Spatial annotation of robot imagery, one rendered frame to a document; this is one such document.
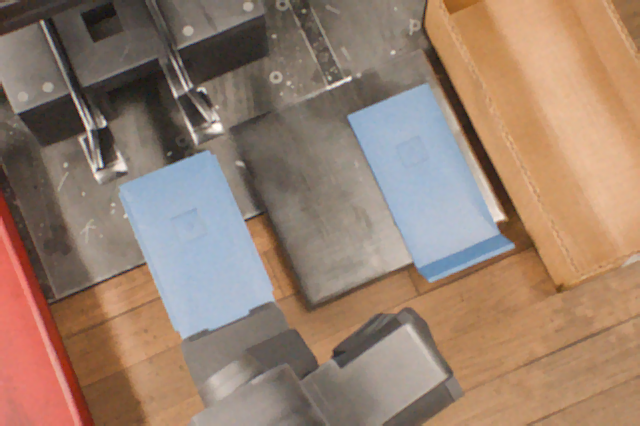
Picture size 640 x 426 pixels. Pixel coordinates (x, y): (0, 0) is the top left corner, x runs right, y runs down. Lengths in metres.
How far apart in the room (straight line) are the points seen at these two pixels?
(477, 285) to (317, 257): 0.13
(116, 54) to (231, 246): 0.17
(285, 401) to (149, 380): 0.37
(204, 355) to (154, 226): 0.16
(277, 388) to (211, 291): 0.28
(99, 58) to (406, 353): 0.40
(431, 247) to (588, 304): 0.13
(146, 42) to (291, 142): 0.14
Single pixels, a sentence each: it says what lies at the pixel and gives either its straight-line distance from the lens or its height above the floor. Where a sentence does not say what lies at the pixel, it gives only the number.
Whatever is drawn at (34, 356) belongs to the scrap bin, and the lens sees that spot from 0.99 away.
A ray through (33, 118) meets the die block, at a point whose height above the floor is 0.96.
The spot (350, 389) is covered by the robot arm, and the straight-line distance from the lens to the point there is 0.66.
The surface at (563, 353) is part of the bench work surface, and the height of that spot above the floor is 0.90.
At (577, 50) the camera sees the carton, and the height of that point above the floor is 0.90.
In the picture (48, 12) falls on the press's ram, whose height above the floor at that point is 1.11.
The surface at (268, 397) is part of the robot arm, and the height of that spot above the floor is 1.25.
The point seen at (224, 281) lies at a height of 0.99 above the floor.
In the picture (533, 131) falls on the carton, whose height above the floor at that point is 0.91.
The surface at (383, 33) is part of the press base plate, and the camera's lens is 1.04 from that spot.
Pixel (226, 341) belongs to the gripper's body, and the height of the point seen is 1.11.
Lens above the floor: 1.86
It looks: 75 degrees down
